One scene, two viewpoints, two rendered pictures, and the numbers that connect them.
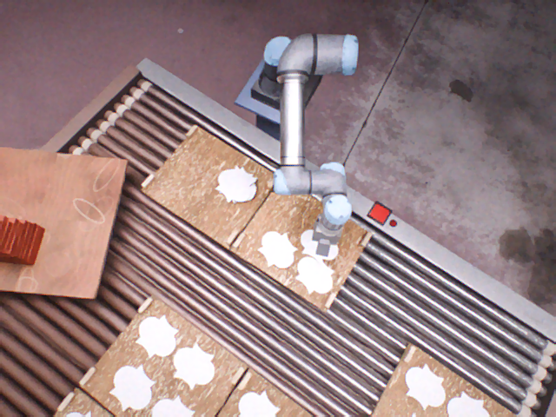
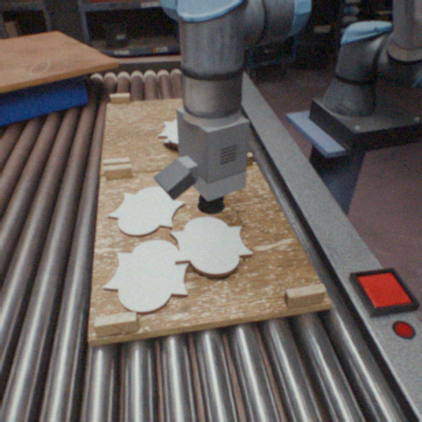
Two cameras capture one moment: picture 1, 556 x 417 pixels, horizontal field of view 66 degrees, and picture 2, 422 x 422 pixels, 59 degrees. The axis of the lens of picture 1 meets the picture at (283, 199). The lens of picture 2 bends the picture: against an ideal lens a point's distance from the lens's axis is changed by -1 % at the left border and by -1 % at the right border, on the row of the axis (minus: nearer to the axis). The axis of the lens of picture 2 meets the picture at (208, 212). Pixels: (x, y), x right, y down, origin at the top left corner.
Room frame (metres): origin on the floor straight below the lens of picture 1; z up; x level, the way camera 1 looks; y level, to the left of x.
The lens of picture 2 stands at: (0.21, -0.55, 1.38)
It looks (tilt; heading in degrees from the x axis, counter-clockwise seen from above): 38 degrees down; 57
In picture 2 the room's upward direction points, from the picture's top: straight up
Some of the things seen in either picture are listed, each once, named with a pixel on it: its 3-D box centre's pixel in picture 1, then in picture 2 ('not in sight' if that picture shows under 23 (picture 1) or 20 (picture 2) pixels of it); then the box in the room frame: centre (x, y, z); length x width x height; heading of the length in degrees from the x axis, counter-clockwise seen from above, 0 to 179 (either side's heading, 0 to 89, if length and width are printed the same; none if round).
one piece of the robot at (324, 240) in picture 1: (326, 235); (196, 148); (0.45, -0.16, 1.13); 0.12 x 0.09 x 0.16; 178
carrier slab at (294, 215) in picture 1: (302, 241); (194, 231); (0.47, -0.10, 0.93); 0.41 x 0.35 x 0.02; 67
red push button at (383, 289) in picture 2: (379, 213); (382, 292); (0.65, -0.38, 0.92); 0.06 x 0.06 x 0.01; 66
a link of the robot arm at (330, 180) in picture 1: (327, 182); (256, 8); (0.57, -0.13, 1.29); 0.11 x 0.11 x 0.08; 12
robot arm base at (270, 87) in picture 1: (276, 76); (352, 90); (1.16, 0.12, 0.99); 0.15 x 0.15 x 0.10
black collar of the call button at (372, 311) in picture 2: (379, 213); (382, 291); (0.65, -0.38, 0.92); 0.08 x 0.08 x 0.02; 66
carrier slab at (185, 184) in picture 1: (211, 184); (171, 130); (0.63, 0.28, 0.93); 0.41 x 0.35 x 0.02; 67
